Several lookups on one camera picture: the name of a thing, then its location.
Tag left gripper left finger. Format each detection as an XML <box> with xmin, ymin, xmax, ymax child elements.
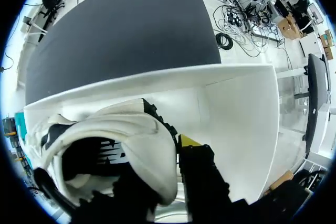
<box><xmin>78</xmin><ymin>169</ymin><xmax>159</xmax><ymax>224</ymax></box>

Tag white and black shoe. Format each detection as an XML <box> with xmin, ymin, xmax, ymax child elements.
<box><xmin>25</xmin><ymin>98</ymin><xmax>180</xmax><ymax>208</ymax></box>

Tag teal box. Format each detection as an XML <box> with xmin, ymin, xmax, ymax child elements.
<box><xmin>14</xmin><ymin>110</ymin><xmax>27</xmax><ymax>146</ymax></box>

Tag white shoebox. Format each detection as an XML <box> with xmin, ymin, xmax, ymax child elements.
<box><xmin>23</xmin><ymin>63</ymin><xmax>280</xmax><ymax>224</ymax></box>

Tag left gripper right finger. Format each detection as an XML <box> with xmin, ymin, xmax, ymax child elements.
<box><xmin>177</xmin><ymin>133</ymin><xmax>233</xmax><ymax>224</ymax></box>

